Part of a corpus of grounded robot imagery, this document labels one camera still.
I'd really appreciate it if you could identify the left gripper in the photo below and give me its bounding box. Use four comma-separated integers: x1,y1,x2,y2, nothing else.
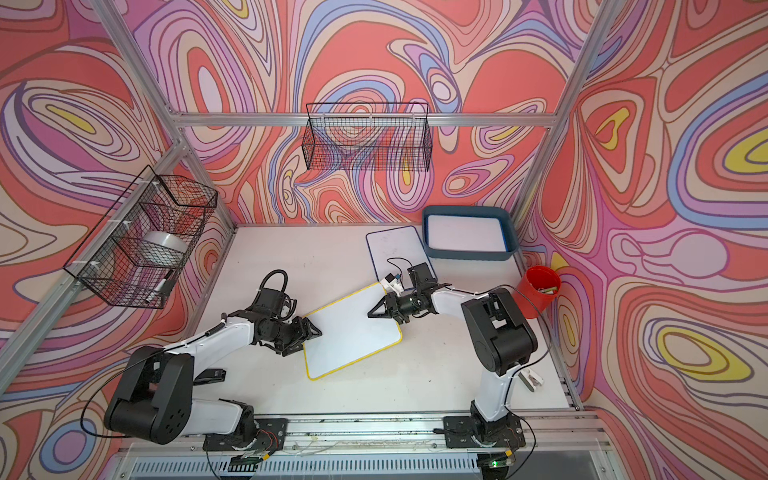
264,316,323,357

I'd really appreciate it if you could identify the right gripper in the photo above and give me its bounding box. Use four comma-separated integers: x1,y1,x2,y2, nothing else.
367,290,422,325

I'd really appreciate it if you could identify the yellow framed whiteboard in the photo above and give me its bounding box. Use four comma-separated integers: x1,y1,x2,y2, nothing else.
303,283,403,381

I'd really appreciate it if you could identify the blue whiteboard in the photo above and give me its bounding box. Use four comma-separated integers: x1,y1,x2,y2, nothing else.
425,215,507,253
365,226,437,291

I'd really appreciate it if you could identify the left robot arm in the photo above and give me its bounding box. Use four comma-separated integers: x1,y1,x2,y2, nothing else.
103,269,322,454

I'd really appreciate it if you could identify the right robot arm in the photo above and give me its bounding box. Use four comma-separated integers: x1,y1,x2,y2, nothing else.
367,263,539,452

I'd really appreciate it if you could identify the teal plastic storage box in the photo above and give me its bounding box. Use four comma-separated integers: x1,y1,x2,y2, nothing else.
422,205,519,261

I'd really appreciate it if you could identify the white whiteboard eraser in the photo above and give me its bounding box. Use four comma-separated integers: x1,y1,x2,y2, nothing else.
518,368,544,393

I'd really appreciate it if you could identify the green circuit board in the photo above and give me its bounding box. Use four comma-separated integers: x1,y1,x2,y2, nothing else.
227,456,264,473

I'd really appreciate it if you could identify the marker in left basket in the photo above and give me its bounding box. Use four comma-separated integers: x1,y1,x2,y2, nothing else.
145,276,169,304

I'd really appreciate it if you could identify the red plastic cup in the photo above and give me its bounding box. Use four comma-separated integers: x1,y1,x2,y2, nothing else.
513,266,562,319

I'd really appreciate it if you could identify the silver tape roll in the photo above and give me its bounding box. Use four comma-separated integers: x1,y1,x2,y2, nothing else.
141,230,188,262

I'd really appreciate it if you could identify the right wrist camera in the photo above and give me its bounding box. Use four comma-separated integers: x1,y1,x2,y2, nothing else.
380,273,405,295

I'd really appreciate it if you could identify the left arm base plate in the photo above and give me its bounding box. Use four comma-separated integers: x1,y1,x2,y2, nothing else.
203,417,289,454

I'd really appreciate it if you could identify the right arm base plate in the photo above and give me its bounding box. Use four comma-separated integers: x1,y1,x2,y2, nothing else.
439,413,527,451

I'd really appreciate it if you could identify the back black wire basket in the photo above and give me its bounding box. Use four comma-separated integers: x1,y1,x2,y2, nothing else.
301,101,433,172

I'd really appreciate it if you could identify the black wire basket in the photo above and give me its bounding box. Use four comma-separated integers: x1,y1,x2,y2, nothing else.
301,101,433,172
63,167,218,309

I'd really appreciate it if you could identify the left black wire basket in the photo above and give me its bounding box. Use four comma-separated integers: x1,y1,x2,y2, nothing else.
63,167,218,309

